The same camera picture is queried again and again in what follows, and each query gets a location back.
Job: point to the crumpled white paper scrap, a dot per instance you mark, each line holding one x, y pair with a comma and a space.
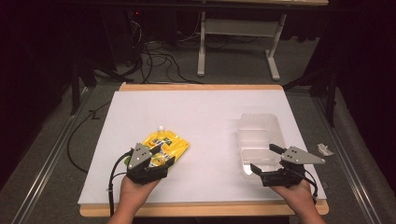
324, 150

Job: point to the white metal desk frame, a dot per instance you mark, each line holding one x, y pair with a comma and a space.
239, 28

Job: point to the white table sheet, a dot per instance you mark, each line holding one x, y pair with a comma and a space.
202, 124

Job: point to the yellow drink pouch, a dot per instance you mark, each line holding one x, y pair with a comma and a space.
169, 143

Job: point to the person's right hand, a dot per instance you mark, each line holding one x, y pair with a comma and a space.
295, 193

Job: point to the black metal stand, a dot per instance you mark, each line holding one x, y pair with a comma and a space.
74, 87
330, 99

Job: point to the metal floor rail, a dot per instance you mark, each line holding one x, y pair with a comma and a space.
46, 165
351, 180

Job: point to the clear plastic container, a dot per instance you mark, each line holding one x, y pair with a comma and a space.
258, 133

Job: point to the person's left hand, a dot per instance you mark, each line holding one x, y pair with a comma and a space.
137, 193

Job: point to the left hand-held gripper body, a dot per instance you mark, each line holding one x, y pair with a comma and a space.
138, 157

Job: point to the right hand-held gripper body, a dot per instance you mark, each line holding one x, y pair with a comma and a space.
300, 156

